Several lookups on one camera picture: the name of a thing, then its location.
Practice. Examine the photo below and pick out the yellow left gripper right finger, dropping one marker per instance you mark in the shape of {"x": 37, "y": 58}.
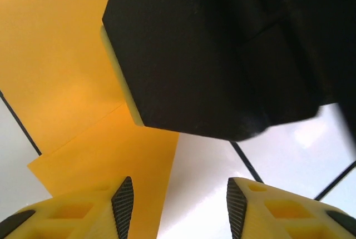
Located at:
{"x": 283, "y": 216}

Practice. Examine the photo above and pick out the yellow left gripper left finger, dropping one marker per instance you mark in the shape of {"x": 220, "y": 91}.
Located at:
{"x": 64, "y": 219}

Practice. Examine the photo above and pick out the orange paper sheet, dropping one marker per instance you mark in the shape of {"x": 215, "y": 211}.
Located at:
{"x": 55, "y": 55}

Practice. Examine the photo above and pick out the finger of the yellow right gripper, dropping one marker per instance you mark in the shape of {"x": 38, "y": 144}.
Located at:
{"x": 115, "y": 64}

